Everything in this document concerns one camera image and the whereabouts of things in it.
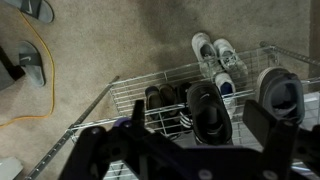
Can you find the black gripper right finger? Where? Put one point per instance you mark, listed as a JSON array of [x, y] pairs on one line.
[[280, 143]]

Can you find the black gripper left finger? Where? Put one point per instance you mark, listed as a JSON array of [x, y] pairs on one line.
[[100, 150]]

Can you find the black Nike shoe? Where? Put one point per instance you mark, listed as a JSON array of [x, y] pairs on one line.
[[208, 116]]

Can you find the dark grey slip-on shoe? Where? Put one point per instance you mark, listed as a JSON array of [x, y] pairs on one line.
[[281, 96]]

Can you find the brown leather shoe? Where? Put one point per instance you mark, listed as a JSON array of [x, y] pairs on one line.
[[168, 96], [153, 100]]

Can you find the white shoe blue lining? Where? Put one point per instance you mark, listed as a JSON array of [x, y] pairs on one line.
[[225, 87]]

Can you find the black white-striped shoe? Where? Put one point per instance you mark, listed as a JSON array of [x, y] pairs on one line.
[[184, 100]]

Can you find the worn white lace sneaker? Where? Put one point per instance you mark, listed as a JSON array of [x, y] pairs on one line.
[[205, 50], [228, 55]]

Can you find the grey Nike slide sandal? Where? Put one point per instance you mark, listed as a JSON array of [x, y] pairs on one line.
[[31, 63], [35, 9]]

